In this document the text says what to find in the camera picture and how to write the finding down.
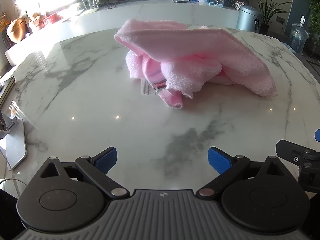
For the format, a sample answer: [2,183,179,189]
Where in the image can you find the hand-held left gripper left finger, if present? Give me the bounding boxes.
[37,147,130,201]

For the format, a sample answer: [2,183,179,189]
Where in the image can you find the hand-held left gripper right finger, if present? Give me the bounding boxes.
[196,147,289,202]

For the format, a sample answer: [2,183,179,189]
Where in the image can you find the pink towel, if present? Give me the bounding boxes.
[114,18,278,110]

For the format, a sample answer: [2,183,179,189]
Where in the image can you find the silver monitor stand base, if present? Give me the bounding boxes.
[0,105,27,169]

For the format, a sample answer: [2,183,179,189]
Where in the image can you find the blue water bottle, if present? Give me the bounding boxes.
[289,16,309,54]

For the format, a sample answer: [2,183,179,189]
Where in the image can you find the stack of books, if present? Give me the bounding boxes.
[0,76,16,107]

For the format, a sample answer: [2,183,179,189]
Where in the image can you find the leafy green plant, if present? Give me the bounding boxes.
[304,0,320,53]

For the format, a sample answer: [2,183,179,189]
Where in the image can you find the potted plant with long leaves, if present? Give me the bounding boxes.
[247,0,293,35]

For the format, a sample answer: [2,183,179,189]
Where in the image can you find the grey metal trash can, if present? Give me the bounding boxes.
[236,4,264,33]

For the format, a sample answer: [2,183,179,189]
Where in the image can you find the red box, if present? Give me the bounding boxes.
[44,12,63,25]

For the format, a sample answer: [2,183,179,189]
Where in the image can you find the white router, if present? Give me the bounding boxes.
[80,0,100,14]

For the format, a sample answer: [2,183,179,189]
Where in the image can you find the plush toys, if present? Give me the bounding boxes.
[28,12,45,30]

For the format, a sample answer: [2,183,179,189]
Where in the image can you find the wooden acorn ornament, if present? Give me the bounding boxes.
[6,17,27,43]

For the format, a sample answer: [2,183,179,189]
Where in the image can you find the dried flowers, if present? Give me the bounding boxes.
[0,11,9,33]

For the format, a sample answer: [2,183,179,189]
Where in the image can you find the white cable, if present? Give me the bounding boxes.
[0,170,22,198]

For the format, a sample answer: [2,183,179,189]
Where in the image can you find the black cables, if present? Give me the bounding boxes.
[104,0,127,8]

